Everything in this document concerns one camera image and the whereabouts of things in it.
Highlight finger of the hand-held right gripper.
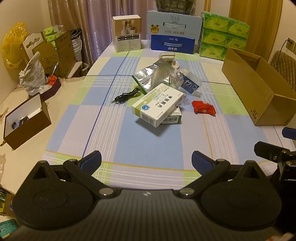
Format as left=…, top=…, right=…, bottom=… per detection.
left=254, top=141, right=291, bottom=163
left=282, top=127, right=296, bottom=141

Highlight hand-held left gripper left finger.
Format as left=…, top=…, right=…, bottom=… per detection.
left=32, top=151, right=114, bottom=199

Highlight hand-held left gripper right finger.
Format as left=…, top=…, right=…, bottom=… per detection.
left=178, top=151, right=261, bottom=199

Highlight green white medicine box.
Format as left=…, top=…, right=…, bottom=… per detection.
left=161, top=106, right=182, bottom=125

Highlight red packet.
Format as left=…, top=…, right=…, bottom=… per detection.
left=191, top=100, right=217, bottom=115

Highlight cardboard box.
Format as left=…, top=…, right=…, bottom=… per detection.
left=221, top=47, right=296, bottom=126

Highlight large white medicine box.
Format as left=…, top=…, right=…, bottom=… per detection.
left=132, top=83, right=185, bottom=128

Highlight black cable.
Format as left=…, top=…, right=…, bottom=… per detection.
left=110, top=87, right=142, bottom=104

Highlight blue white plastic pouch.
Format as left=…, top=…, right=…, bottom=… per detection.
left=178, top=67, right=202, bottom=95

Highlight clear plastic case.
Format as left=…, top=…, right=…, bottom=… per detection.
left=169, top=70, right=186, bottom=93

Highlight silver foil pouch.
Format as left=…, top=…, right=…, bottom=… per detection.
left=132, top=58, right=173, bottom=95

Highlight white night light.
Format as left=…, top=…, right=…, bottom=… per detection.
left=158, top=52, right=175, bottom=66

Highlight plaid cloth covered desktop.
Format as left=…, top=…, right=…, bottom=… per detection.
left=45, top=39, right=296, bottom=191

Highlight dark brown open box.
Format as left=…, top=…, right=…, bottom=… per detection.
left=3, top=93, right=52, bottom=150

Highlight dark brown tray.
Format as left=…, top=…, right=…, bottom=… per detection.
left=38, top=77, right=62, bottom=102

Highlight white plastic stool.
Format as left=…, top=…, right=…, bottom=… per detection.
left=69, top=61, right=90, bottom=78

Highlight small brown carton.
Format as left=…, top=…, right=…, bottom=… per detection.
left=0, top=185, right=13, bottom=218

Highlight white plastic bag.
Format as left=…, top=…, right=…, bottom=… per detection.
left=19, top=51, right=46, bottom=96

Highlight brown cardboard carton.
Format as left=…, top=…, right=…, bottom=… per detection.
left=54, top=30, right=78, bottom=78
left=32, top=42, right=59, bottom=75

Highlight stack of green tissue packs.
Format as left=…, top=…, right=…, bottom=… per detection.
left=199, top=11, right=250, bottom=62

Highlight wooden door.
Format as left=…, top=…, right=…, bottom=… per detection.
left=228, top=0, right=283, bottom=63

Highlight white product box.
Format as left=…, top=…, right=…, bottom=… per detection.
left=111, top=14, right=142, bottom=53

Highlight blue milk carton box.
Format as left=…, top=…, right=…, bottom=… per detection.
left=146, top=10, right=204, bottom=55

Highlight white chair back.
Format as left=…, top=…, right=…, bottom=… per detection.
left=22, top=32, right=46, bottom=61

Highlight loose green tissue packs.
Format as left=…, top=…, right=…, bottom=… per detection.
left=43, top=25, right=65, bottom=49

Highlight shiny curtain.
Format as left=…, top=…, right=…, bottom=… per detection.
left=47, top=0, right=160, bottom=70

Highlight yellow plastic bag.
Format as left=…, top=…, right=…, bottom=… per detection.
left=1, top=22, right=28, bottom=69

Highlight dark power cable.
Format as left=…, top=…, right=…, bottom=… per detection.
left=277, top=40, right=290, bottom=68

